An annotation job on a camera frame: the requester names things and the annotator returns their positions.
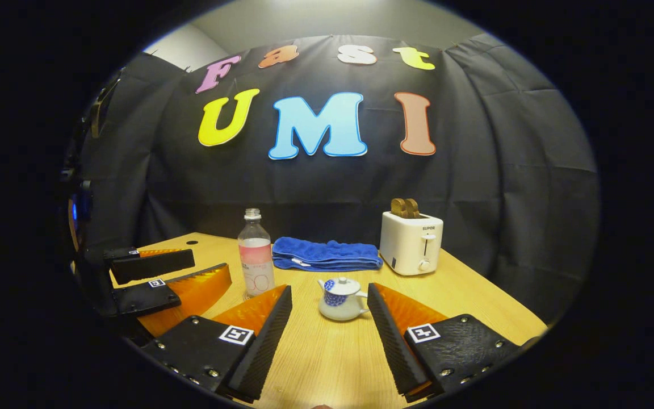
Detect clear water bottle pink label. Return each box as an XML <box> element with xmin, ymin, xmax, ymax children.
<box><xmin>238</xmin><ymin>208</ymin><xmax>275</xmax><ymax>299</ymax></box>

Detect white blue teacup lid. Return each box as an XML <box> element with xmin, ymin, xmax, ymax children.
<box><xmin>327</xmin><ymin>277</ymin><xmax>362</xmax><ymax>296</ymax></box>

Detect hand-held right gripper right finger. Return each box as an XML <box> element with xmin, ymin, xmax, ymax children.
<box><xmin>367</xmin><ymin>282</ymin><xmax>522</xmax><ymax>403</ymax></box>

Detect white blue patterned teacup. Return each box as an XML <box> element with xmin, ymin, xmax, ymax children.
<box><xmin>317</xmin><ymin>286</ymin><xmax>368</xmax><ymax>322</ymax></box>

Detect folded blue towel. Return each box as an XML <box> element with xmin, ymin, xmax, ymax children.
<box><xmin>272</xmin><ymin>237</ymin><xmax>383</xmax><ymax>272</ymax></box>

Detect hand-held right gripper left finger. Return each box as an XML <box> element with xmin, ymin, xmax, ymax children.
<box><xmin>140</xmin><ymin>284</ymin><xmax>294</xmax><ymax>404</ymax></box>

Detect white toaster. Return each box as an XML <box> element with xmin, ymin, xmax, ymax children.
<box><xmin>380</xmin><ymin>211</ymin><xmax>444</xmax><ymax>277</ymax></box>

